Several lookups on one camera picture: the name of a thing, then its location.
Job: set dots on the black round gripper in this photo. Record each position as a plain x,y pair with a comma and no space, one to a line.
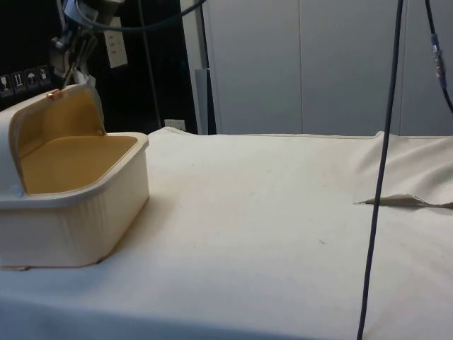
82,22

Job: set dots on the rounded box lid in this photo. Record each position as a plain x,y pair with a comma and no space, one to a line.
56,117

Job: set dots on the black cabinet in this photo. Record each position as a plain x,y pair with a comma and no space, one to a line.
159,88

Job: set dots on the cream box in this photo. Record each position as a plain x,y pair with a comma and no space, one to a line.
88,219

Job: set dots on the pale grey locker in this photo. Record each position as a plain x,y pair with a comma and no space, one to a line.
347,71
255,71
417,88

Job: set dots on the white wall socket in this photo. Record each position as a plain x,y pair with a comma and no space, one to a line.
175,124

